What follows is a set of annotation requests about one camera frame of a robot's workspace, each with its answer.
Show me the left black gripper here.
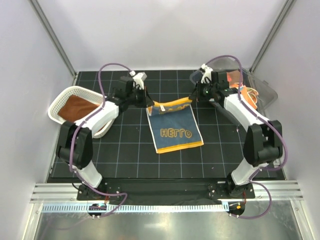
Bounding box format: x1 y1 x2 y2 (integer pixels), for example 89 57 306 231
126 86 154 109

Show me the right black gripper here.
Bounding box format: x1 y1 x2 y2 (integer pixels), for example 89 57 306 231
189 80 217 103

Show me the yellow blue patterned towel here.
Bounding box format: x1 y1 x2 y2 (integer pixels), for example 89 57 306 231
146 97 204 154

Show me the pink brown towel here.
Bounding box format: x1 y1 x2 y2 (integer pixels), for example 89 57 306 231
226 70 242 88

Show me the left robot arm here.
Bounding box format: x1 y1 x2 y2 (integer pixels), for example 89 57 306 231
56 72 154 200

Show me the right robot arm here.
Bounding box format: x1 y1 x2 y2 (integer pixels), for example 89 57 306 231
190 68 283 198

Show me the orange polka dot towel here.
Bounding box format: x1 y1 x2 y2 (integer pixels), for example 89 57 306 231
240 85 259 110

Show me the clear plastic storage bin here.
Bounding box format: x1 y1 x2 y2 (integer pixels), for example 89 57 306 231
206 56 278 115

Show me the white perforated plastic basket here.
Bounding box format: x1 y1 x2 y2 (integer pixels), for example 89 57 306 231
47 86 120 140

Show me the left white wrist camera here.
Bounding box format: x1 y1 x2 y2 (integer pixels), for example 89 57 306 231
129 70 147 90

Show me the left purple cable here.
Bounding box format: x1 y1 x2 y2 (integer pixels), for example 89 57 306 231
69 62 135 218

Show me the purple cable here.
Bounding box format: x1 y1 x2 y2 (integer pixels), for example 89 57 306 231
69 62 135 218
204 54 288 220

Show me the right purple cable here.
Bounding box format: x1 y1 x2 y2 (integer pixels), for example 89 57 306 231
204 54 288 220

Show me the white slotted cable duct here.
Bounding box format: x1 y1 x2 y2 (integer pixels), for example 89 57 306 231
41 202 229 214

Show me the right aluminium frame post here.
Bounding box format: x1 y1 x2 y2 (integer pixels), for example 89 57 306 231
249 0 296 73

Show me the aluminium frame post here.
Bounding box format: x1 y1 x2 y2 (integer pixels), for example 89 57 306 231
249 0 296 73
28 0 77 77

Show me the left aluminium frame post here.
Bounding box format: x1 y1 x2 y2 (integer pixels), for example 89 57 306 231
28 0 77 77

